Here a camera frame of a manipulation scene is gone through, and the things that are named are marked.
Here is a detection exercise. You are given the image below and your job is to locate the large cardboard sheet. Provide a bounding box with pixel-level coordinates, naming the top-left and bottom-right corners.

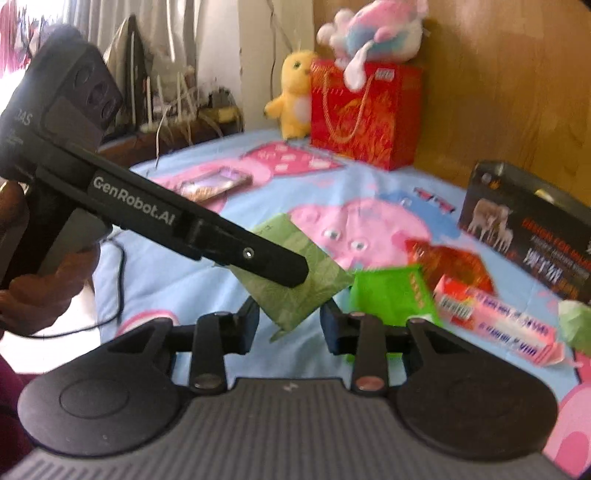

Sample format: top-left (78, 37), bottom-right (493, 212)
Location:
top-left (313, 0), bottom-right (591, 204)

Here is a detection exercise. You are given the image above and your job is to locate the red orange snack packet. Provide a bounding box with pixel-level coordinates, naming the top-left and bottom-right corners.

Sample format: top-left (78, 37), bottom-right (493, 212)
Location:
top-left (405, 239), bottom-right (497, 295)

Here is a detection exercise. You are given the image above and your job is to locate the person's left hand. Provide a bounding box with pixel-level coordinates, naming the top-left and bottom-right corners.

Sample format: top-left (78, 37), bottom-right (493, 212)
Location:
top-left (0, 179), bottom-right (100, 338)

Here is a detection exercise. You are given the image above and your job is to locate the black milk carton box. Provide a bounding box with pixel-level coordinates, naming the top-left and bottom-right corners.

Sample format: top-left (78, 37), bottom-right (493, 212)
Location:
top-left (459, 161), bottom-right (590, 304)

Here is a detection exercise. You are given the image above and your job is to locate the yellow plush chick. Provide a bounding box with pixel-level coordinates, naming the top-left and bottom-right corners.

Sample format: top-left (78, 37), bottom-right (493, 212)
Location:
top-left (263, 50), bottom-right (318, 140)

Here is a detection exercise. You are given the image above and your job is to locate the maroon sleeved forearm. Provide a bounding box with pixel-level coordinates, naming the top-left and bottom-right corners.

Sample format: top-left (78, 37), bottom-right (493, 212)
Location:
top-left (0, 357), bottom-right (32, 474)

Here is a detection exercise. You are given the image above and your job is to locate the olive green snack packet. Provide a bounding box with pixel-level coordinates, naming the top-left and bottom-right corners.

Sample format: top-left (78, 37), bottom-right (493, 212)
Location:
top-left (229, 214), bottom-right (353, 342)

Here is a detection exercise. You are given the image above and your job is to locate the black cable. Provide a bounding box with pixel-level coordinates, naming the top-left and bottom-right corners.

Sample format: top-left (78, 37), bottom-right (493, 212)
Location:
top-left (27, 237), bottom-right (127, 340)

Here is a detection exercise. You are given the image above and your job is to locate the red gift bag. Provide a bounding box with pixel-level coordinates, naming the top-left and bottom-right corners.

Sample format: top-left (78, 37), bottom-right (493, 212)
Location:
top-left (311, 60), bottom-right (423, 171)

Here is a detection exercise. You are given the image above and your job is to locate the pastel plush toy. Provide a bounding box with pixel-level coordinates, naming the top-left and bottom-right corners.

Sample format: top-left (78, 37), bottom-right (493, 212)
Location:
top-left (317, 0), bottom-right (429, 92)

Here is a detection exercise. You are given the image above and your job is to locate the pink biscuit pack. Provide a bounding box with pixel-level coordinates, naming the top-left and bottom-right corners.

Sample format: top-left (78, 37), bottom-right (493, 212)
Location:
top-left (434, 275), bottom-right (565, 367)

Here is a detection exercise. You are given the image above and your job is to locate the bright green snack packet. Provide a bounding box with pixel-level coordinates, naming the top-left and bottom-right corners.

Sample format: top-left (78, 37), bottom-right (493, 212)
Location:
top-left (349, 265), bottom-right (442, 327)

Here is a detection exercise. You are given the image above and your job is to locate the pale green packet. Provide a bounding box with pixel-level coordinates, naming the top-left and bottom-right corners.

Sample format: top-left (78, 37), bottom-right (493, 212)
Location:
top-left (558, 300), bottom-right (591, 357)

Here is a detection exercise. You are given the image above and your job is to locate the framed picture booklet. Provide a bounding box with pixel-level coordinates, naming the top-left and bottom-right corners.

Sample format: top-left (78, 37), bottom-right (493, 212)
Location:
top-left (173, 166), bottom-right (252, 204)

